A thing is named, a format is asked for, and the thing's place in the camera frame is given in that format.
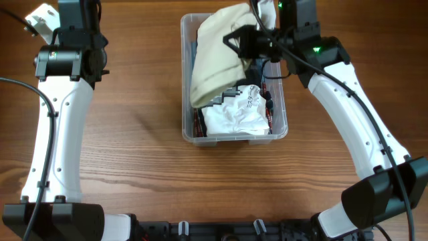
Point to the cream white cloth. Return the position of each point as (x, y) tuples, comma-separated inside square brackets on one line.
[(226, 20)]

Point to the white printed shirt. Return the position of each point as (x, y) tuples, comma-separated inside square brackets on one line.
[(237, 114)]

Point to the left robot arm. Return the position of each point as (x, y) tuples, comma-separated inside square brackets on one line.
[(67, 68)]

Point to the blue denim jeans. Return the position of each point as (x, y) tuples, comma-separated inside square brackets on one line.
[(259, 65)]

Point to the black garment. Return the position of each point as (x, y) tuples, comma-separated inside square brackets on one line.
[(217, 68)]

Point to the red plaid shirt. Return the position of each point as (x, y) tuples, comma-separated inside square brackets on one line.
[(267, 110)]

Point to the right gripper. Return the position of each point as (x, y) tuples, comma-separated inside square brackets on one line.
[(248, 49)]

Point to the clear plastic storage bin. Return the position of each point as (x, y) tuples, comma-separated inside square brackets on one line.
[(189, 25)]

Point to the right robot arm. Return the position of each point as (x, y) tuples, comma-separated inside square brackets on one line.
[(391, 182)]

